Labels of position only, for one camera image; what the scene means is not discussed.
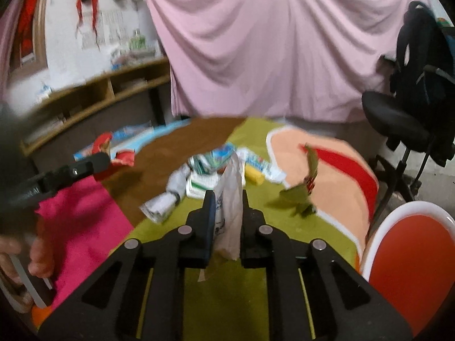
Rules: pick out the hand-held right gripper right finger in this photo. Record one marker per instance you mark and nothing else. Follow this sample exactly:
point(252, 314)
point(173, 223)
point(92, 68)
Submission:
point(250, 236)

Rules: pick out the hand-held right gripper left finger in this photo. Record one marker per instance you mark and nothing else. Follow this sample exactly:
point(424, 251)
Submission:
point(212, 220)

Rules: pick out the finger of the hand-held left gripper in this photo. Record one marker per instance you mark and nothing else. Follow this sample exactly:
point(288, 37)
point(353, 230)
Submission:
point(80, 170)

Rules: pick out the white plastic wrapper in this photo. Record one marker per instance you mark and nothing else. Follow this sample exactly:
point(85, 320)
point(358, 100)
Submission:
point(229, 202)

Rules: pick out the red bin with white rim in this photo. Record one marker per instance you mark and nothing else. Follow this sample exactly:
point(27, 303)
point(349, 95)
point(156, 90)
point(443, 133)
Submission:
point(408, 270)

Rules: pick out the person's left hand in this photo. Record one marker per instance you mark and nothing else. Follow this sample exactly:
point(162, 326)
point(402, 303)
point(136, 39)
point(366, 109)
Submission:
point(41, 255)

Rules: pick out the green white packet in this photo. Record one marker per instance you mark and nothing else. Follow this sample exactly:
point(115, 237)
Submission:
point(199, 186)

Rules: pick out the red wrapper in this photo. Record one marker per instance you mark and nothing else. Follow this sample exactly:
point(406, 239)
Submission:
point(123, 158)

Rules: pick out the crumpled white wrapper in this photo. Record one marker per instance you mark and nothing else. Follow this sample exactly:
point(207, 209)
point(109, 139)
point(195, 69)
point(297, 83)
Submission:
point(167, 195)

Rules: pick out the yellow tube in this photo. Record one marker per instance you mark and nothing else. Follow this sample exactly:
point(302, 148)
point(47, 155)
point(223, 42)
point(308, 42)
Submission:
point(255, 176)

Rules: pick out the blue white crumpled packet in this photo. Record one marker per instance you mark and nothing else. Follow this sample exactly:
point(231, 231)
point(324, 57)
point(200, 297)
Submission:
point(220, 156)

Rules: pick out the green wrapper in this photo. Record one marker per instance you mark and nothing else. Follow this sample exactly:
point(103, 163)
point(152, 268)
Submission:
point(302, 195)

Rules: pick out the wooden shelf desk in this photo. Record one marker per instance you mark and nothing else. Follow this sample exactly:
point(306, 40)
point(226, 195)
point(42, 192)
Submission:
point(99, 92)

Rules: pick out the colourful printed blanket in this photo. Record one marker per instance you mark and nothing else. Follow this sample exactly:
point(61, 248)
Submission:
point(312, 170)

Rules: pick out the green bottle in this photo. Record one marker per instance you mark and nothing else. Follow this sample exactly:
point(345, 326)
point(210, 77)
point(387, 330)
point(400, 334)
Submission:
point(137, 41)

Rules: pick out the black office chair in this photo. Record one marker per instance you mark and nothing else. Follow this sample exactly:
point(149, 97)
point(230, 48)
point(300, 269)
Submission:
point(394, 117)

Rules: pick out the pink hanging cloth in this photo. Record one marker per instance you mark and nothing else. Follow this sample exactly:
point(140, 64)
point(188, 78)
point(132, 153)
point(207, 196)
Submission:
point(277, 42)

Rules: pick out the dark blue backpack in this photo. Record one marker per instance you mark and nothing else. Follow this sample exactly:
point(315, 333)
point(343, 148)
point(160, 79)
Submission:
point(423, 53)

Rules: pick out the red wall scroll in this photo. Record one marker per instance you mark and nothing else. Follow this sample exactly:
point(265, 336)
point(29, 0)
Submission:
point(28, 21)

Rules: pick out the red tassel wall ornament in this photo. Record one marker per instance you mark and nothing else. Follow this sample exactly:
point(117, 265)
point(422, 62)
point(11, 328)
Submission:
point(87, 3)

